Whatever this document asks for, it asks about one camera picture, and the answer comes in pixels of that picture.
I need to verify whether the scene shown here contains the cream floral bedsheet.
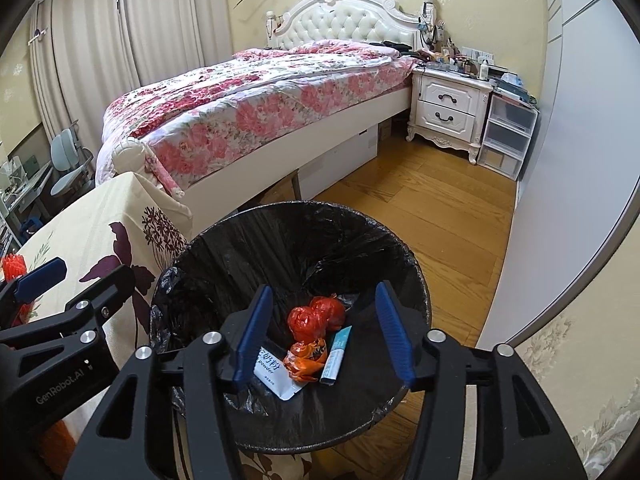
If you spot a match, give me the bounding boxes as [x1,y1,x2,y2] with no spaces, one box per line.
[0,171,193,480]

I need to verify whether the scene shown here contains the stack of books and papers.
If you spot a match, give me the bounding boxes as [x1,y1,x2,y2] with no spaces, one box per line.
[492,65,540,108]

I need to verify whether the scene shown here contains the glass computer desk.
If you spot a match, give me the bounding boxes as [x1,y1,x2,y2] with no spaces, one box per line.
[0,157,56,241]

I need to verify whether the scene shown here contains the white under-bed storage box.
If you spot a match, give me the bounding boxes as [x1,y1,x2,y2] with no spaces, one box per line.
[298,125,379,201]

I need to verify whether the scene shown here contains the beige curtains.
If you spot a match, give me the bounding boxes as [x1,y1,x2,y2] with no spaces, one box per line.
[27,0,236,161]

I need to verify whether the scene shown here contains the clutter of small nightstand items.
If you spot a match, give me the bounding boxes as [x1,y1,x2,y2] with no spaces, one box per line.
[415,20,506,81]

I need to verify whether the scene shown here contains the white paper packet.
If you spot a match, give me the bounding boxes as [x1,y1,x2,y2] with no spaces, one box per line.
[252,345,308,402]

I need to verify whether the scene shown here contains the orange cloth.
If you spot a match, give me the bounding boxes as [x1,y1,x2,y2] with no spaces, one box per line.
[37,417,86,480]

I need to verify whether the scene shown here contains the clear plastic drawer unit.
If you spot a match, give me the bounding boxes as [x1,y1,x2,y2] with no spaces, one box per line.
[476,92,540,181]

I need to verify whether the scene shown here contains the grey office chair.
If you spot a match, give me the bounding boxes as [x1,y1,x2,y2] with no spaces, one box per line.
[49,127,97,196]

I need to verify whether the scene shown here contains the orange crumpled wrapper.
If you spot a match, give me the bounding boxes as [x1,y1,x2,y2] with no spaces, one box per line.
[283,339,328,383]

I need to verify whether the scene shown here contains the black lined trash bin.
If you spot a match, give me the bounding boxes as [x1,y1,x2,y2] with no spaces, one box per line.
[149,201,432,453]

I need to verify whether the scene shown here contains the red crumpled plastic bag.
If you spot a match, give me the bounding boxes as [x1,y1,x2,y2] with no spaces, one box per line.
[287,305,326,343]
[310,296,347,333]

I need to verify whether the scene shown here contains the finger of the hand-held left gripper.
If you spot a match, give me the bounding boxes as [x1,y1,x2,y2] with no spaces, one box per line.
[0,264,137,361]
[0,257,68,318]

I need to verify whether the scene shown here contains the brown cardboard box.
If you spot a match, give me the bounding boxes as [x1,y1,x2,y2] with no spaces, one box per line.
[257,175,301,208]

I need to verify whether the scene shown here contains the white bed with tufted headboard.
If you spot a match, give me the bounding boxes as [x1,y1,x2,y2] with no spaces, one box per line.
[97,0,436,241]

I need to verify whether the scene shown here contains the white wardrobe door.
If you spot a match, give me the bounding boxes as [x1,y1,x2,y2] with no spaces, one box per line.
[475,0,640,351]

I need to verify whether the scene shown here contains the pink floral quilt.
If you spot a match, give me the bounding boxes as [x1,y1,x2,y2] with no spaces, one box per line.
[97,42,421,186]

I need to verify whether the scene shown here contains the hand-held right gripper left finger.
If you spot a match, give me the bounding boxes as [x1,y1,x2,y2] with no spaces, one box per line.
[74,284,275,480]

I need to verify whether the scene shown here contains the teal and white tube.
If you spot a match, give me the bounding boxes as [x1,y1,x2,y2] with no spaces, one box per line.
[320,325,353,386]

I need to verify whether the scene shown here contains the white two-drawer nightstand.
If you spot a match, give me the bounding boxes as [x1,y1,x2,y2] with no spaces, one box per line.
[406,67,496,165]

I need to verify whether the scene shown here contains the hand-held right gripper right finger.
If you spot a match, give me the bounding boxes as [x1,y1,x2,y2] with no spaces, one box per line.
[375,281,588,480]

